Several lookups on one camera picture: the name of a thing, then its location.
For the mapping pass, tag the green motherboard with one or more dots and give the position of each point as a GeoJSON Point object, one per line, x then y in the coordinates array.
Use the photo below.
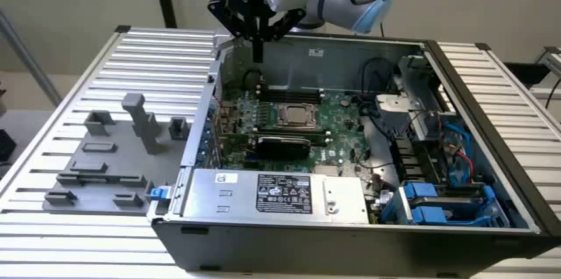
{"type": "Point", "coordinates": [339, 128]}

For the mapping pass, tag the silver power supply unit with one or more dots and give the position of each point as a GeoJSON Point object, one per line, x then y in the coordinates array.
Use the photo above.
{"type": "Point", "coordinates": [271, 193]}

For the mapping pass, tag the blue disk bay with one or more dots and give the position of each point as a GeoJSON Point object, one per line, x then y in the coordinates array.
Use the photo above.
{"type": "Point", "coordinates": [438, 203]}

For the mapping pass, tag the grey slanted metal leg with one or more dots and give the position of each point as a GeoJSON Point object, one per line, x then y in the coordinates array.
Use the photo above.
{"type": "Point", "coordinates": [25, 55]}

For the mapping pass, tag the blue case latch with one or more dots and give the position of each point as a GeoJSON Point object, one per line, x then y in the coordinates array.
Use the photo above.
{"type": "Point", "coordinates": [159, 193]}

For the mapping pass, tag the metal CPU socket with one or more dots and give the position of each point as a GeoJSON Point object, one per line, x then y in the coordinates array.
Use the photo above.
{"type": "Point", "coordinates": [294, 115]}

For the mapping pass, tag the black RAM slots bank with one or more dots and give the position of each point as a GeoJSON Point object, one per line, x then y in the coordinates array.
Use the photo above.
{"type": "Point", "coordinates": [288, 132]}
{"type": "Point", "coordinates": [290, 96]}

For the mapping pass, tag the aluminium frame with black panel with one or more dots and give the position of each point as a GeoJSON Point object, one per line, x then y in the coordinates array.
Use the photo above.
{"type": "Point", "coordinates": [537, 69]}

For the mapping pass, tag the black RAM stick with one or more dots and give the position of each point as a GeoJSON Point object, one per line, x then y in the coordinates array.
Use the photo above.
{"type": "Point", "coordinates": [258, 52]}

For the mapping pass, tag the black open PC case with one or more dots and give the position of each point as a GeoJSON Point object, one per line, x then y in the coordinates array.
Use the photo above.
{"type": "Point", "coordinates": [350, 246]}

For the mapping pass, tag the grey metal drive cage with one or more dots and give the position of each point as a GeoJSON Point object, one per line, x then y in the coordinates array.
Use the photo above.
{"type": "Point", "coordinates": [421, 101]}

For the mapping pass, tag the grey parts rack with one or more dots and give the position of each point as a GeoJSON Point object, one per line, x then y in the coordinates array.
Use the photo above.
{"type": "Point", "coordinates": [113, 174]}

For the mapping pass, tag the black box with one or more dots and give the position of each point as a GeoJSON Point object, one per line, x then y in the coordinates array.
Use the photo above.
{"type": "Point", "coordinates": [5, 146]}

